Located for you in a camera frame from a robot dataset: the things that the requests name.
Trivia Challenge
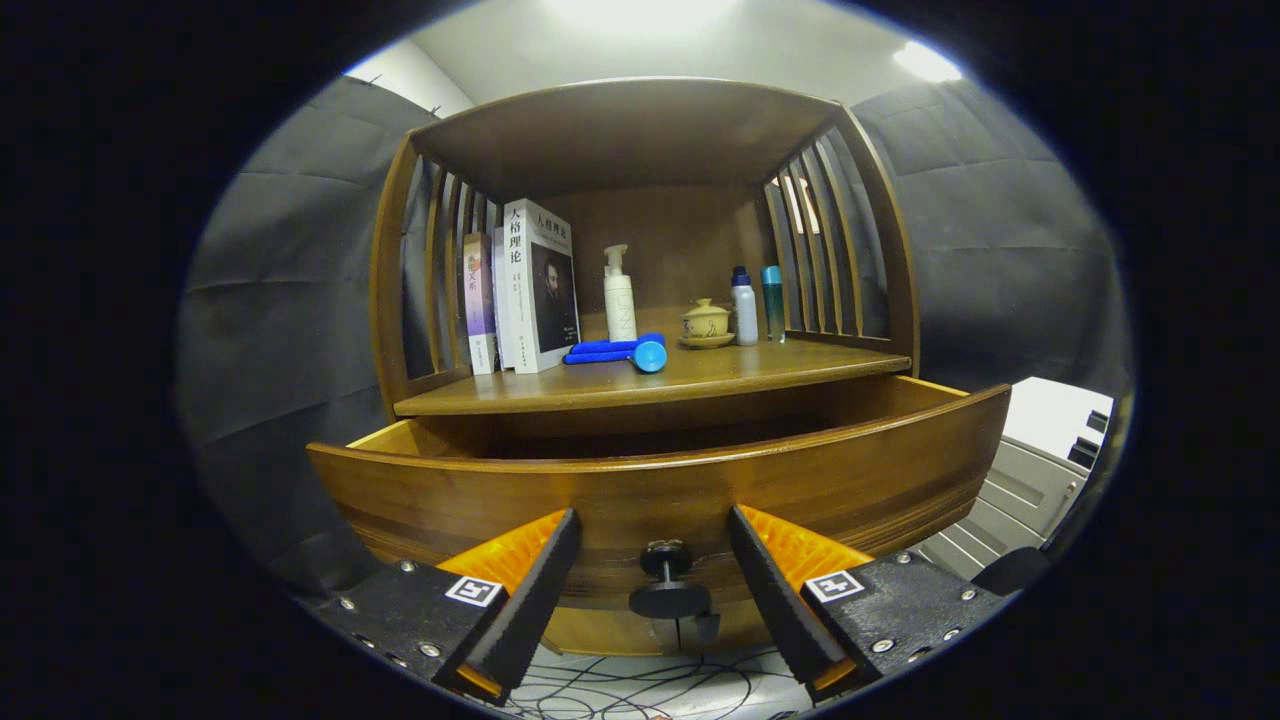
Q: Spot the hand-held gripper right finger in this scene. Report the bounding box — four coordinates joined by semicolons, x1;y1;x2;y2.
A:
727;505;1006;706

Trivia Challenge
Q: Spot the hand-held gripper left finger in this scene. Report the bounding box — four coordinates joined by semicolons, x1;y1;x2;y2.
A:
310;507;583;706

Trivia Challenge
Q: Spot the brown wooden drawer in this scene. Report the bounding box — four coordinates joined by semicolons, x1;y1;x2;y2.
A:
305;375;1013;621

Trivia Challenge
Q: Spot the blue cleanser tube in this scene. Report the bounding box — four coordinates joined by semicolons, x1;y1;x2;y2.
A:
600;332;669;374

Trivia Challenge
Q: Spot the wooden countertop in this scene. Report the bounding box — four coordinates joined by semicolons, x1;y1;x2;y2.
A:
393;305;913;418

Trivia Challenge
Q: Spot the grey metal filing cabinet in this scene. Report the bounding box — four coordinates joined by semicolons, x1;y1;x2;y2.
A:
915;377;1114;581

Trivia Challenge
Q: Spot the brown wooden cabinet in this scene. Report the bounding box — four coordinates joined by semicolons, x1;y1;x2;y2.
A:
370;77;921;656

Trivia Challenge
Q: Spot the blue folded cloth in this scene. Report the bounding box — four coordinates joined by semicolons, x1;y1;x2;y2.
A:
563;338;641;366

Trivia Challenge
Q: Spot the thin white book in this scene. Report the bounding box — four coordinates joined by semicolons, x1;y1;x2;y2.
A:
492;226;513;371

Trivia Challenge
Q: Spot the beige lidded teacup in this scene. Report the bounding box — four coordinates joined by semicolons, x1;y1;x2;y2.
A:
682;298;731;339

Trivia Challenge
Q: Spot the white bottle dark blue cap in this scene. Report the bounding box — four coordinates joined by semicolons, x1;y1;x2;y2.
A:
731;266;759;347

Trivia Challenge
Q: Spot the teal clear bottle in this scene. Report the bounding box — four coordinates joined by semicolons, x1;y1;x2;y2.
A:
761;265;785;344

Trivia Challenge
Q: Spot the white pump bottle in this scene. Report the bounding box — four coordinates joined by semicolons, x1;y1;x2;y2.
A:
603;245;638;343

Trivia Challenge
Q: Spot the purple book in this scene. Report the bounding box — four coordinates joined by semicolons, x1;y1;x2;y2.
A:
462;232;498;376

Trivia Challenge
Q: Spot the thick white portrait book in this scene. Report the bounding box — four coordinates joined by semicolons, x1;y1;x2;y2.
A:
502;198;581;375

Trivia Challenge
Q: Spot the small ceiling light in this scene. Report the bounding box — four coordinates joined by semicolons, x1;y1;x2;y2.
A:
893;40;963;84

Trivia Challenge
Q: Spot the large ceiling light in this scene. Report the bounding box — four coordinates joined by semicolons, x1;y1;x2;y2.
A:
545;0;741;31

